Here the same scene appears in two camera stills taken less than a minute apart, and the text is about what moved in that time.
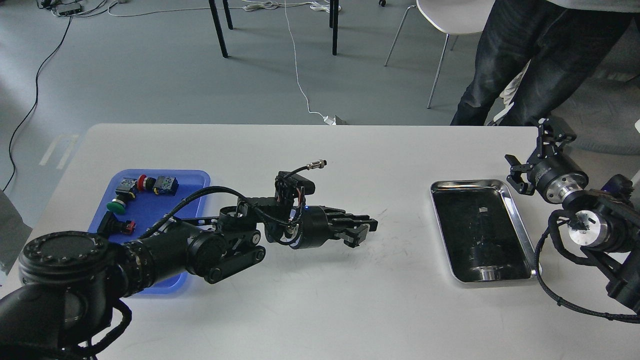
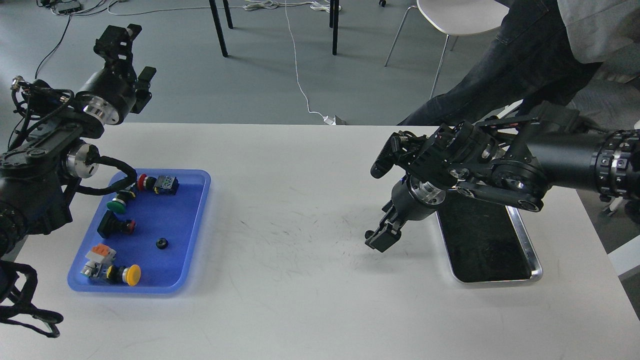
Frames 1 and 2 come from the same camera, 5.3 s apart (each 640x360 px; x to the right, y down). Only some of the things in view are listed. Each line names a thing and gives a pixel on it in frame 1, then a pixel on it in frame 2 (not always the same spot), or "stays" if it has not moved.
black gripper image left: [317, 230] -> [111, 93]
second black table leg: [333, 17] stays
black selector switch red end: [110, 225] stays
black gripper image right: [552, 176] -> [411, 200]
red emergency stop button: [163, 184] stays
